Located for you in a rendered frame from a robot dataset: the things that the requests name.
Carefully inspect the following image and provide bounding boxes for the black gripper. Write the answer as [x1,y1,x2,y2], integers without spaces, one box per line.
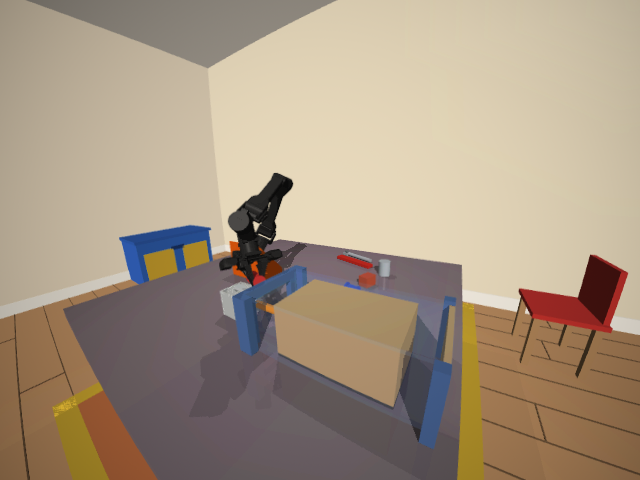
[219,235,283,286]

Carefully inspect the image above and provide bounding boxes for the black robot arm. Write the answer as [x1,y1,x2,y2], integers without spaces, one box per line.
[228,173,293,251]

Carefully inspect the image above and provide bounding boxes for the light grey cylinder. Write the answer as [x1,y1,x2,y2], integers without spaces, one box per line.
[378,259,390,277]

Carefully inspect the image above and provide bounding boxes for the grey crank handle with dark red knob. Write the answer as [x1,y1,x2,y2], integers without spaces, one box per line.
[234,271,266,292]

